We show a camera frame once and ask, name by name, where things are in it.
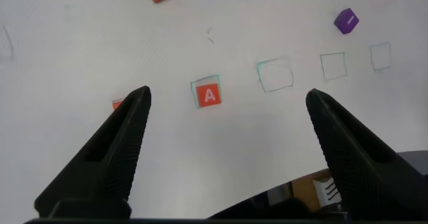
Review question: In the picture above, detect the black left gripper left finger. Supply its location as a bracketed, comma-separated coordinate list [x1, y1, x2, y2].
[33, 85, 152, 220]

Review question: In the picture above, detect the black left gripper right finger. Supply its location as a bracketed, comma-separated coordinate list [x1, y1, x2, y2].
[305, 88, 428, 222]

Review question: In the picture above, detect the orange A letter block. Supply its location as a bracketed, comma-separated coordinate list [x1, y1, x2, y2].
[195, 83, 223, 109]

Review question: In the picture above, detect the purple I letter block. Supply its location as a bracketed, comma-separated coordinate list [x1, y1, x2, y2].
[333, 7, 360, 35]

